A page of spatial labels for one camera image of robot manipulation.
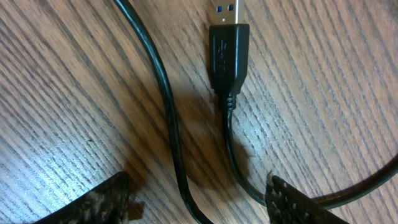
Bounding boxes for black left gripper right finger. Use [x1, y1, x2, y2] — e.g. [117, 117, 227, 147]
[264, 172, 348, 224]

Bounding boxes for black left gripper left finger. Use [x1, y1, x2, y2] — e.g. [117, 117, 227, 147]
[36, 171, 129, 224]

